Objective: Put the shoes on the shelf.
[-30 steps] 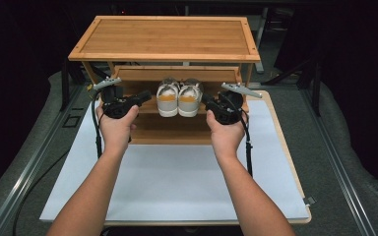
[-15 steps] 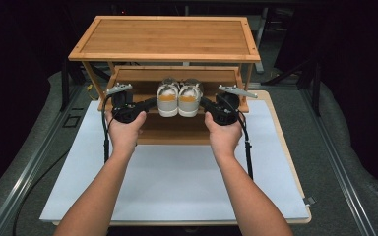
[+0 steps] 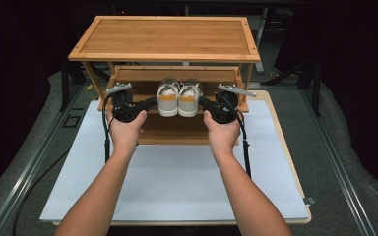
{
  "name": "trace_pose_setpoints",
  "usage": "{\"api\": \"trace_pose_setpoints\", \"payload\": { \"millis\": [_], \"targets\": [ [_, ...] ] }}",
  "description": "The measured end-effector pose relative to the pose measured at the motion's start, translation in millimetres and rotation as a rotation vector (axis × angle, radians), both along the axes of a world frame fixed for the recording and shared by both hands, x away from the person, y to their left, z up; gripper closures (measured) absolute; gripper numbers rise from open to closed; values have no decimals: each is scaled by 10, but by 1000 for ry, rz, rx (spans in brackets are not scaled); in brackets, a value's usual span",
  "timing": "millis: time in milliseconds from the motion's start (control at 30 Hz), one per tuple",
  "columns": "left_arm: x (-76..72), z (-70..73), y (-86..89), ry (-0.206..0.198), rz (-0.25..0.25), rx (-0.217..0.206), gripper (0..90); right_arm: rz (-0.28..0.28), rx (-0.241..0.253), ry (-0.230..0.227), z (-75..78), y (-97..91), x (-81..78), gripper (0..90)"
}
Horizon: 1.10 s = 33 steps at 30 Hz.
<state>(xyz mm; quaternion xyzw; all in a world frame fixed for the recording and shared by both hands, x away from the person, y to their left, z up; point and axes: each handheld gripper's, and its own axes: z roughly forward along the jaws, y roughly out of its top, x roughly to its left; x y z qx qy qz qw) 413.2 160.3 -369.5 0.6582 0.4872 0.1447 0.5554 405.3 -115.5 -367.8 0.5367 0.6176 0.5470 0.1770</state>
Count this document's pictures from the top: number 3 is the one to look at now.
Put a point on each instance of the person's left hand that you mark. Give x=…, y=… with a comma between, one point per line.
x=124, y=136

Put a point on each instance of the small yellow tag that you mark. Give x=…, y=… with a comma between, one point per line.
x=89, y=87

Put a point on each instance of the aluminium rail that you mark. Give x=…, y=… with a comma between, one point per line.
x=29, y=170
x=338, y=164

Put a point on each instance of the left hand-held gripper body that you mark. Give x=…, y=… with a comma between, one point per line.
x=124, y=109

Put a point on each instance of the white table mat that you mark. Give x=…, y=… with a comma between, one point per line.
x=177, y=190

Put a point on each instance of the beige sneaker with orange heel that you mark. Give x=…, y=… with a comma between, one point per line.
x=188, y=103
x=168, y=103

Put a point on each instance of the wooden three-tier shoe rack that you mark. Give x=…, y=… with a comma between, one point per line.
x=170, y=39

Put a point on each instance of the small metal clip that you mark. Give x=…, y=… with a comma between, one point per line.
x=309, y=200

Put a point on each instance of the white metal stand post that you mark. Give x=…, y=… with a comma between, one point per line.
x=260, y=49

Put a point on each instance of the person's right hand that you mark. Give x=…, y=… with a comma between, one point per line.
x=223, y=137

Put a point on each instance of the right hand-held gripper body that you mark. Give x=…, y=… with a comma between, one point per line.
x=224, y=111

